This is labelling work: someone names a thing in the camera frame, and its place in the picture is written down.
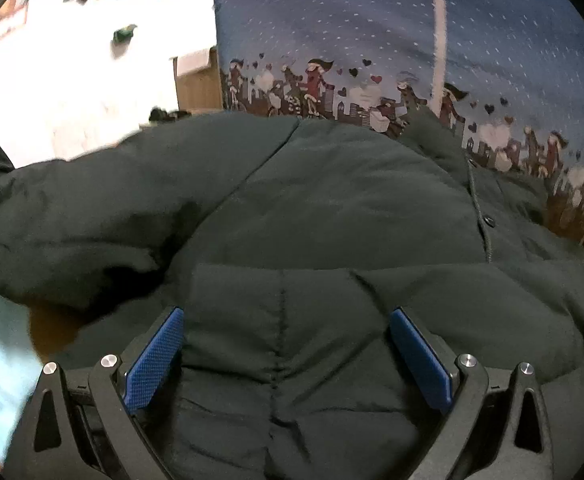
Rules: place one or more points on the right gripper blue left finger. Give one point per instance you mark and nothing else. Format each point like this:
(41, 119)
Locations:
(84, 424)

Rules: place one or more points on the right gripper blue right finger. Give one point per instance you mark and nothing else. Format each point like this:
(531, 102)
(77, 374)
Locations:
(495, 423)

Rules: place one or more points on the dark green padded coat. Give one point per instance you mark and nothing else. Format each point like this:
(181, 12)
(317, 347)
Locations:
(288, 243)

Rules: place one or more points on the black items on table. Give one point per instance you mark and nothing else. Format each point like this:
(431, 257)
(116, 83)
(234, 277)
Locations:
(161, 116)

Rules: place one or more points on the blue fabric wardrobe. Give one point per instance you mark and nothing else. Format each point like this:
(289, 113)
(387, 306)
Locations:
(504, 77)

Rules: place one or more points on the green wall hook ornament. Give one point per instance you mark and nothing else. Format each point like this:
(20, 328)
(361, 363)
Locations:
(123, 35)

